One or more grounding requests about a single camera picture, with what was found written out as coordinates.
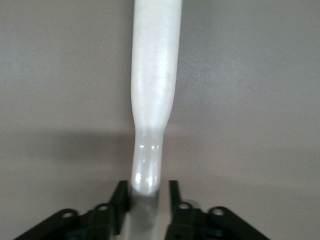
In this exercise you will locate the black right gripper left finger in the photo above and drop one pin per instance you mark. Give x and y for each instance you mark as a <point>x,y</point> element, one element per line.
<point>100,220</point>

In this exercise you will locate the beige hand brush black bristles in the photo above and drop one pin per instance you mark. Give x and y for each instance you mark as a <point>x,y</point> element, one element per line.
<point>155,100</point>

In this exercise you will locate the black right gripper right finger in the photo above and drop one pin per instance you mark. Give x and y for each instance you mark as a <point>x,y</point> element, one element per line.
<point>190,220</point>

